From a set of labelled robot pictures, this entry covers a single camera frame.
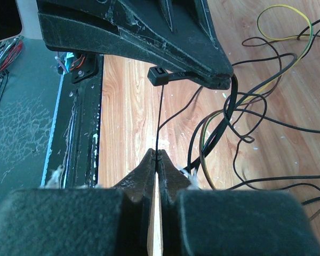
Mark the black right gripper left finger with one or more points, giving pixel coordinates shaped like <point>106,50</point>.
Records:
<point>78,221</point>

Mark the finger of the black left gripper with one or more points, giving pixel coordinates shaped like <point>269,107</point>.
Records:
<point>178,36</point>

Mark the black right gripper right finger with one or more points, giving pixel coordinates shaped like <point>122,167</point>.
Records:
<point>230,222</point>

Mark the black zip tie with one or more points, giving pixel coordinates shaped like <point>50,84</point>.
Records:
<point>160,77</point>

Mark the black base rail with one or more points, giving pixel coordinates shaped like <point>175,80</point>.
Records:
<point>75,140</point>

